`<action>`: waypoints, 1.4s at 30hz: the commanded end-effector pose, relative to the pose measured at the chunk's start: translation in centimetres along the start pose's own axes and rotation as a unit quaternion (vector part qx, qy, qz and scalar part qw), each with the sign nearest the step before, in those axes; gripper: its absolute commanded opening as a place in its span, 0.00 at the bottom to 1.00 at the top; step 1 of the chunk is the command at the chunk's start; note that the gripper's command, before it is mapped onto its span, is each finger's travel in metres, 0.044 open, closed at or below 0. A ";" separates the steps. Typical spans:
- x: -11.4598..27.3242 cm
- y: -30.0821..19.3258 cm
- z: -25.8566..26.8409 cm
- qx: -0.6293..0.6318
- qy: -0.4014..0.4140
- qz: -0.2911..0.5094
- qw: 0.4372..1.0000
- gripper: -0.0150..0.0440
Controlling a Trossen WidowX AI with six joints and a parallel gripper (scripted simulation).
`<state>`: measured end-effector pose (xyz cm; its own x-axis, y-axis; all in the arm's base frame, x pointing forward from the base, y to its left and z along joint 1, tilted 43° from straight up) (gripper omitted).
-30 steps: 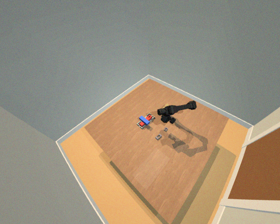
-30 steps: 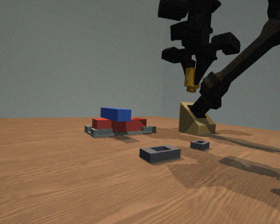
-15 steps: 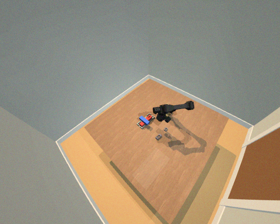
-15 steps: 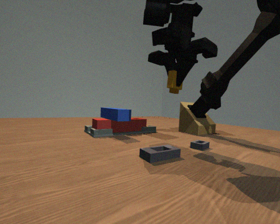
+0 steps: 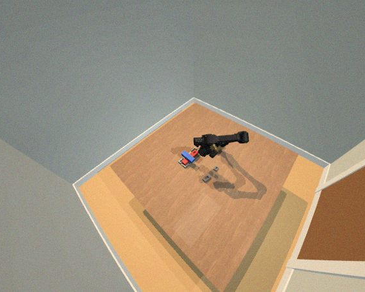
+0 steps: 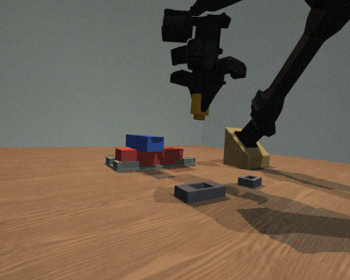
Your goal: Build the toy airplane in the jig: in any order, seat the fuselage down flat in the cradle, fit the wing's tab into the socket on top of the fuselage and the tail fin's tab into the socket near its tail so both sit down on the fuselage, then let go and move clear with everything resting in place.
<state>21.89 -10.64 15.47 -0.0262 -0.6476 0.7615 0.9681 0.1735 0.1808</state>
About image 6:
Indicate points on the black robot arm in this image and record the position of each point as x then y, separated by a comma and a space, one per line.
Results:
325, 19

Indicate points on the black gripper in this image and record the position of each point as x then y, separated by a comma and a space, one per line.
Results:
208, 79

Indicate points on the blue rectangular bar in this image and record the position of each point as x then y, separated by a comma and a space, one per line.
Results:
145, 143

